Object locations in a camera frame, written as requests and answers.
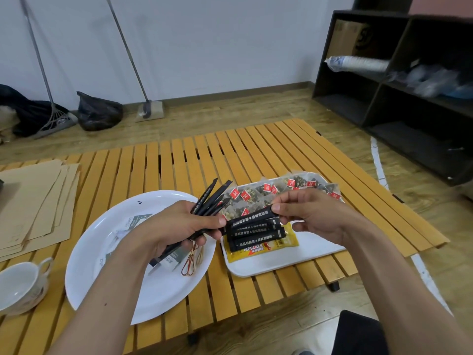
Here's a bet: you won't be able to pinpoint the person's right hand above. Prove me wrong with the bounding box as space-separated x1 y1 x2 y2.
270 188 367 247

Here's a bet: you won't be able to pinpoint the person's left hand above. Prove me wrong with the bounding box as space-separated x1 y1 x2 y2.
122 200 228 261

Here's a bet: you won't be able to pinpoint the white green sachets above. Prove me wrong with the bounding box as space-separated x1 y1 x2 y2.
98 213 193 272

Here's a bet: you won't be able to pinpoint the pile of black coffee sticks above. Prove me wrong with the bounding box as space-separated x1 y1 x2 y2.
149 177 234 267

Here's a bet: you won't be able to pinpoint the bunch of tan rubber bands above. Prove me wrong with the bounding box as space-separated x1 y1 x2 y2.
181 242 206 277

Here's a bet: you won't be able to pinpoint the white plastic tray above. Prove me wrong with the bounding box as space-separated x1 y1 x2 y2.
220 172 346 279

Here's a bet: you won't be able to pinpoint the row of tea bags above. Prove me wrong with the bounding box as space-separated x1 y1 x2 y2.
221 173 342 218

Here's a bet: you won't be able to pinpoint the black stick sachets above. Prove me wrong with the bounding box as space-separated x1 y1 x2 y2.
225 217 287 252

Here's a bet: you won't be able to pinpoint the yellow sachet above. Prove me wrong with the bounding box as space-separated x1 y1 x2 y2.
223 238 300 264

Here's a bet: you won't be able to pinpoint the person's left forearm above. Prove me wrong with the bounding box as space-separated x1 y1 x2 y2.
48 236 156 355

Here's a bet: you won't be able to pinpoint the person's right forearm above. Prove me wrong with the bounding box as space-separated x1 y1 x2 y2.
343 217 473 355

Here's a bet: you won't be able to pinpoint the person's black trousers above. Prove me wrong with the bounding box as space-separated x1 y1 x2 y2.
331 310 389 355

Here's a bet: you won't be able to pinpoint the white round bowl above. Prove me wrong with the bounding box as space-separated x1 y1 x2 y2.
65 190 218 325

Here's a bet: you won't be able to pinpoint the white floor tape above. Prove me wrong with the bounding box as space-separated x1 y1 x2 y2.
371 136 453 315

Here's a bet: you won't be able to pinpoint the black shelf unit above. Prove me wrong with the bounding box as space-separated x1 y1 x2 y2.
311 0 473 187

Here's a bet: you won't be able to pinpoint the small black garbage bag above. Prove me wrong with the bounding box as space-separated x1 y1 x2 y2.
76 91 125 132

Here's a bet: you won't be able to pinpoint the stack of brown envelopes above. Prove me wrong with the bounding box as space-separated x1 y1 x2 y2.
0 160 80 263

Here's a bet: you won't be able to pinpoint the sleeve of white paper cups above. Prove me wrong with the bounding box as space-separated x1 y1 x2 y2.
324 55 391 73

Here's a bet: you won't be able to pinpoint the white teacup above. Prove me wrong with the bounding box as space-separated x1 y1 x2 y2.
0 256 54 317

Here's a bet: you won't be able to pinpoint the brown cardboard box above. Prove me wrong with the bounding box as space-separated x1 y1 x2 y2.
326 19 370 59

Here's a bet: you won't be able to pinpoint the large black bag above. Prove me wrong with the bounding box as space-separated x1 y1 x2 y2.
0 83 71 138

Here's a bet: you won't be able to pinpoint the pink storage bin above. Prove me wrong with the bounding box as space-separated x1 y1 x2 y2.
408 0 473 19

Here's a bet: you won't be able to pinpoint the long-handled beige dustpan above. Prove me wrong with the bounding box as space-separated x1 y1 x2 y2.
104 0 165 123

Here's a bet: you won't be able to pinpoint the grey long-handled broom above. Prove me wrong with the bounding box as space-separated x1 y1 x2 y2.
18 0 79 139

